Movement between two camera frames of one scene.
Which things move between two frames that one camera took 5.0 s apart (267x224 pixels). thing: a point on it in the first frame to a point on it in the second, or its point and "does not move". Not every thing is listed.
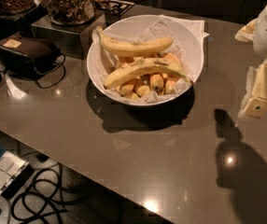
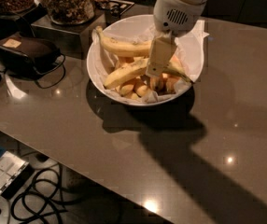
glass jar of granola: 69,5 does not move
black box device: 26,56 does not move
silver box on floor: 7,175 does not move
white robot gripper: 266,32 to 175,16
